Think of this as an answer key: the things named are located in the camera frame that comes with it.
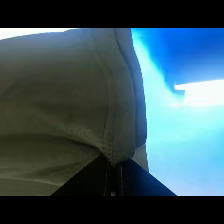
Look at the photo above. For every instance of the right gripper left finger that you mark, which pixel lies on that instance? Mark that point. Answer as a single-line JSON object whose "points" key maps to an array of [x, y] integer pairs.
{"points": [[90, 181]]}

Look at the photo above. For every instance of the olive grey shirt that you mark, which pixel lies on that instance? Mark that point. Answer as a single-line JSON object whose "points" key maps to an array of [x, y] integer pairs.
{"points": [[50, 100]]}

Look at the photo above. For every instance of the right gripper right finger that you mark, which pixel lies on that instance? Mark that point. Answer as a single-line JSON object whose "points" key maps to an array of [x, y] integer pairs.
{"points": [[140, 183]]}

